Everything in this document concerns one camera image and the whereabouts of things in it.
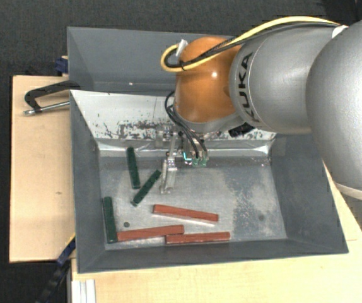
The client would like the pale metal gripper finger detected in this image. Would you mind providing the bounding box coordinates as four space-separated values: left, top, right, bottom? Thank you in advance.
159 157 178 196
155 125 174 149

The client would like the dark green flat block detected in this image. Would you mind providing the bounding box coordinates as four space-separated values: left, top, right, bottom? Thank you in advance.
126 146 142 190
102 196 119 244
131 169 163 208

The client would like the grey metal bin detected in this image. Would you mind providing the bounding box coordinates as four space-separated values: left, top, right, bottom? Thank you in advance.
66 26 349 275

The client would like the red-brown flat block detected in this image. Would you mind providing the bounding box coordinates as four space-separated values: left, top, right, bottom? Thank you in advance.
116 224 186 242
165 230 231 246
152 203 219 225

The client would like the pale cardboard board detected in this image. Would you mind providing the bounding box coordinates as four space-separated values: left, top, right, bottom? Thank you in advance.
8 74 76 264

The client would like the black cylinder on white bracket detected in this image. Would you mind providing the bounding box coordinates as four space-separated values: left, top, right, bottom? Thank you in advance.
228 122 255 138

